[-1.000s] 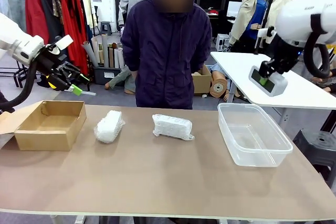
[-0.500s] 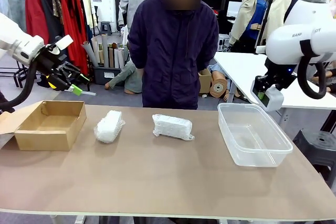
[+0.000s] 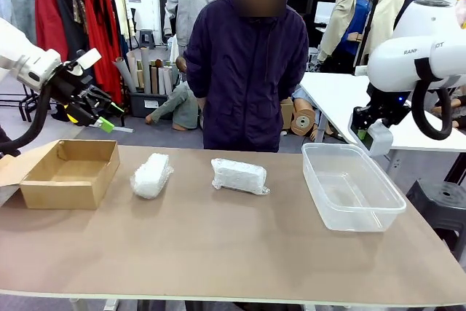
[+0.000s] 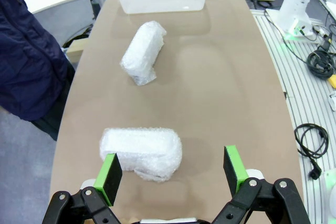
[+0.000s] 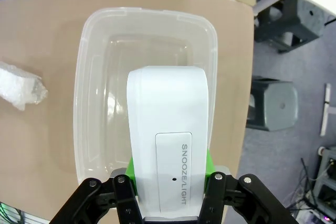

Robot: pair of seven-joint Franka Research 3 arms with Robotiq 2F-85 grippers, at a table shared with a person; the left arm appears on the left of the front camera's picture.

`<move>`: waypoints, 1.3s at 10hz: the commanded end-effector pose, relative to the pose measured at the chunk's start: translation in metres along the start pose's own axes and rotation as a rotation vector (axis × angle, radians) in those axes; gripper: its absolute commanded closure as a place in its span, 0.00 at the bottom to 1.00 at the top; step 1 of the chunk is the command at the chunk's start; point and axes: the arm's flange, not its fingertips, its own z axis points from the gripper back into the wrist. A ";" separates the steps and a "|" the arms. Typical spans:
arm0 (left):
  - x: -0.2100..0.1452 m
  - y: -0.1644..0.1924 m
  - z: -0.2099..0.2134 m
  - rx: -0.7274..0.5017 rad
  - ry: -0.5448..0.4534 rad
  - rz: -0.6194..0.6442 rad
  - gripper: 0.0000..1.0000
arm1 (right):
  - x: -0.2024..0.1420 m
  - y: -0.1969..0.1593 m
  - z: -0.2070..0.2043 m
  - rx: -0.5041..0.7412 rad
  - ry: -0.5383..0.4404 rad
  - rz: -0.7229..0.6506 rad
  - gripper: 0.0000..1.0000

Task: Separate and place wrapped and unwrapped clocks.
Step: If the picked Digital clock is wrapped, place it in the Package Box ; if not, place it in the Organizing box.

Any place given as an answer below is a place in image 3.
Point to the beige paper roll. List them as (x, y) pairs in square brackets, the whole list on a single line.
[(133, 67)]

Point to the mannequin beige vest navy shirt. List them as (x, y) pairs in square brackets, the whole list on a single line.
[(393, 8)]

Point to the kneeling mannequin in grey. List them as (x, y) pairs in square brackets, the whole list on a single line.
[(182, 105)]

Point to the mannequin beige coat blue shirt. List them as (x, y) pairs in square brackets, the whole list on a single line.
[(349, 23)]

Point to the white paper roll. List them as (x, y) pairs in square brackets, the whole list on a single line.
[(162, 81)]

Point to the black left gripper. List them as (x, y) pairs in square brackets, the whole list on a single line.
[(73, 92)]

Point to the bare seated mannequin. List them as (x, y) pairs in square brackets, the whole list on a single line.
[(455, 103)]

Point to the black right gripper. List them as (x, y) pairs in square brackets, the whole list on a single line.
[(382, 107)]

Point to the black plastic stool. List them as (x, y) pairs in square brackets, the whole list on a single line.
[(442, 201)]

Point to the person in purple jacket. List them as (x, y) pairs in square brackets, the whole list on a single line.
[(247, 81)]

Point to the brown cardboard spool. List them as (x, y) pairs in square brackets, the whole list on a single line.
[(302, 121)]

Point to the brown cardboard box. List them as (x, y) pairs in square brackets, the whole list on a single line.
[(58, 191)]

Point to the red dress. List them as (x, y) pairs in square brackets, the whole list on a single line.
[(103, 52)]

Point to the red coat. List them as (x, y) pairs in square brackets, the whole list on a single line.
[(49, 19)]

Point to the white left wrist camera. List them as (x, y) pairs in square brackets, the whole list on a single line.
[(87, 58)]

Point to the aluminium rail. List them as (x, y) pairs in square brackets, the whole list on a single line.
[(123, 129)]

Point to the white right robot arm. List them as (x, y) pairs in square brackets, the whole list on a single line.
[(400, 59)]

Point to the mannequin in light blue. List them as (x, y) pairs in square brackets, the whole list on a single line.
[(304, 94)]

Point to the clear plastic container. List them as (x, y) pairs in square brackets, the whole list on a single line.
[(349, 194)]

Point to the white computer case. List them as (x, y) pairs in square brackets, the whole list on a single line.
[(313, 58)]

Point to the person in grey hoodie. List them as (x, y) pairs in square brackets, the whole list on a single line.
[(189, 5)]

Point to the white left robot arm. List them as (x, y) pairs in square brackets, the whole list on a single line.
[(22, 59)]

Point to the grey plastic stool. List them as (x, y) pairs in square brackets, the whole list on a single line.
[(146, 36)]

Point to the black storage bin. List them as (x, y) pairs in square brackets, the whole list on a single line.
[(140, 105)]

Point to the brown paper roll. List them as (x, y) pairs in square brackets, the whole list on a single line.
[(154, 79)]

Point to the tall grey paper roll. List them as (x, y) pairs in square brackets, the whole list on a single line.
[(145, 67)]

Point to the cream garment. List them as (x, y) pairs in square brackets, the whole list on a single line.
[(119, 8)]

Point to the grey fluffy coat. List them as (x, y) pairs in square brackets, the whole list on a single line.
[(20, 5)]

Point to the thick grey paper roll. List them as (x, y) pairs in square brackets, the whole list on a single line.
[(123, 74)]

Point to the small open cardboard carton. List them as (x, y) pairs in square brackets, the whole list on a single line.
[(287, 114)]

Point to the bulky bubble-wrapped clock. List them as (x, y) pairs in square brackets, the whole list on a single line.
[(151, 176)]

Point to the black tripod pole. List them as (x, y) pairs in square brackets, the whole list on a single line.
[(371, 16)]

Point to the white screen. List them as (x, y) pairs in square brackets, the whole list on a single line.
[(324, 12)]

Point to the black garment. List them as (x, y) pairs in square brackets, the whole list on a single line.
[(69, 30)]

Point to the white table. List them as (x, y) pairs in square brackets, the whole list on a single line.
[(335, 100)]

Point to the patterned scarf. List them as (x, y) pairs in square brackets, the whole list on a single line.
[(77, 8)]

